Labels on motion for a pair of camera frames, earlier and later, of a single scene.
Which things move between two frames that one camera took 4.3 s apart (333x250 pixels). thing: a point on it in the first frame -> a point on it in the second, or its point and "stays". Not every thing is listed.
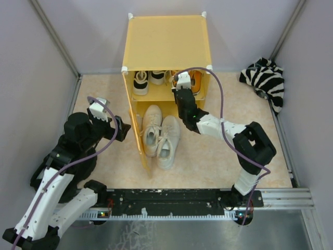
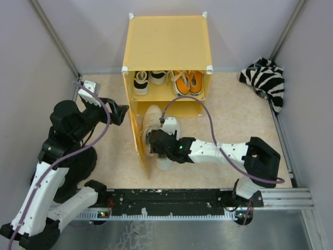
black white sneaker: x=140 y=82 stays
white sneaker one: x=151 y=128 stays
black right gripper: x=175 y=91 -> x=154 y=149
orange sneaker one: x=195 y=80 stays
